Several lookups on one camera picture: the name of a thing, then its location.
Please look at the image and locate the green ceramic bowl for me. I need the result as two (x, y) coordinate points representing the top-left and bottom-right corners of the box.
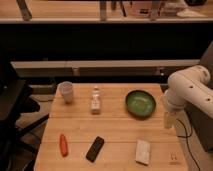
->
(125, 90), (156, 118)

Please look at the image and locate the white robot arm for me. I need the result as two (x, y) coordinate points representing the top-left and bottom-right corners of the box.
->
(162, 65), (213, 129)

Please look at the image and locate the dark cabinet at right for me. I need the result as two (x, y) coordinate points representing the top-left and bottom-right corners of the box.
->
(185, 41), (213, 153)

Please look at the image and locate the small white bottle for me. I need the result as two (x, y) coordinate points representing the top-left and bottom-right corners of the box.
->
(91, 86), (101, 114)

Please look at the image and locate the black rectangular remote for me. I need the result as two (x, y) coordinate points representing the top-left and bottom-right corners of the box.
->
(86, 136), (105, 162)

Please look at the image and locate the white paper cup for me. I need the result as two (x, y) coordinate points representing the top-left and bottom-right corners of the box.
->
(58, 81), (73, 103)

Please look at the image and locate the orange carrot toy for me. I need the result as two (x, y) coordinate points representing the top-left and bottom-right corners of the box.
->
(59, 134), (68, 157)

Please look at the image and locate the black office chair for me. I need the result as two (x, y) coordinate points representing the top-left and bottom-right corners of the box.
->
(0, 61), (49, 171)

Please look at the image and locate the black cable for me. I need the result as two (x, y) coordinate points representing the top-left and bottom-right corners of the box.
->
(175, 118), (202, 171)

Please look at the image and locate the grey window ledge rail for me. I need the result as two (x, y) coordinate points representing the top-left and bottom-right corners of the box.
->
(12, 60), (199, 77)

